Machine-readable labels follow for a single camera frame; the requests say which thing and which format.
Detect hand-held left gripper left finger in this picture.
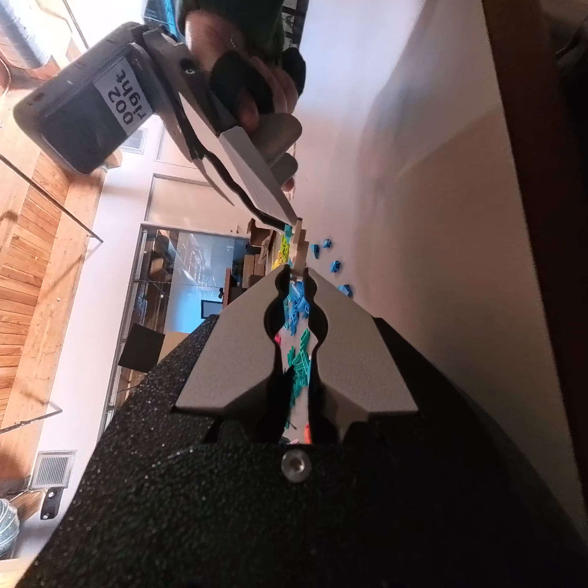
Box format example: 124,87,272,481
175,266,292,424

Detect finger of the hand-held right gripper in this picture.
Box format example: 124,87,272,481
220,126,300,225
188,154,288,231

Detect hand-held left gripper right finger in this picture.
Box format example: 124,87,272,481
304,267,419,433

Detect white stepped lego assembly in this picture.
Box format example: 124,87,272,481
288,220,310,279

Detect pile of teal lego pieces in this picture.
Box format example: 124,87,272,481
284,328,314,407

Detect pile of blue lego pieces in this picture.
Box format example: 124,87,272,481
286,279,311,332

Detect person's right hand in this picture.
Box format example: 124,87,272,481
184,9,301,193

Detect brown cardboard boxes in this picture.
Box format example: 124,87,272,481
246,218,277,277

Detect wood-edged desk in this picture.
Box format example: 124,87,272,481
224,269,244,307

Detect black mesh chair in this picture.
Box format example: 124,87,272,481
118,322,165,373

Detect silver air duct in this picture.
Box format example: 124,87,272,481
0,498,22,559

